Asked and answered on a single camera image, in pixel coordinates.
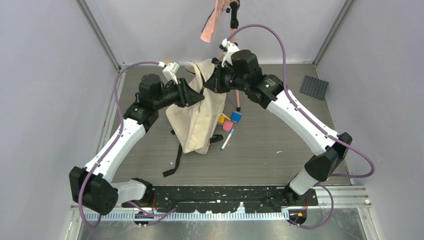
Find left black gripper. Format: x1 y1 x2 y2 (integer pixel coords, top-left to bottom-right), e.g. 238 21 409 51
153 78 204 110

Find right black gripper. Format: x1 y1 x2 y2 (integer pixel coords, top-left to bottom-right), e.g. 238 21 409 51
204 61 248 94

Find beige canvas backpack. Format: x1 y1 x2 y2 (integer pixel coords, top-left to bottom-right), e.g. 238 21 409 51
162 58 228 178

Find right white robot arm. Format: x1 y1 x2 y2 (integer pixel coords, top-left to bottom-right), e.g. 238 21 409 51
205 39 353 205

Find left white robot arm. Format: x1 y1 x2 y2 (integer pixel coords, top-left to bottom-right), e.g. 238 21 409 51
69 62 204 216

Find green tape piece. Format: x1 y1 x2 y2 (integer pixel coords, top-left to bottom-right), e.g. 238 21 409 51
245 60 258 66

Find yellow capped white marker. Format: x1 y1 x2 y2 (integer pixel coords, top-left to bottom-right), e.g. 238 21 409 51
221 113 231 121

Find blue small eraser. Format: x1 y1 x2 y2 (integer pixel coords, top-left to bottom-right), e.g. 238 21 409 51
230 111 242 123

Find yellow orange eraser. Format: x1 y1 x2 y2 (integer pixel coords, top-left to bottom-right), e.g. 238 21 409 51
217 115 226 125

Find pink eraser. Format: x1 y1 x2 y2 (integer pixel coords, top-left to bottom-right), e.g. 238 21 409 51
222 120 233 132

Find pink phone on tripod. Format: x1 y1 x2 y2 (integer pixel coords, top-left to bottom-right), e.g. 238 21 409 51
200 0 231 43

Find blue capped white marker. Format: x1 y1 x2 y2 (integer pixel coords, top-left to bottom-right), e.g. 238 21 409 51
220 128 235 151

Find pink tripod stand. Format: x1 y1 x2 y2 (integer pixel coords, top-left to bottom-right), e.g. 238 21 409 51
225 0 241 111

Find dark grey studded plate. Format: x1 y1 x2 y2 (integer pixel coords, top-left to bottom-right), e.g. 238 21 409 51
299 75 329 101

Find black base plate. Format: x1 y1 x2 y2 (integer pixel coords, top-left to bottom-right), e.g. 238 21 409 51
120 185 319 215

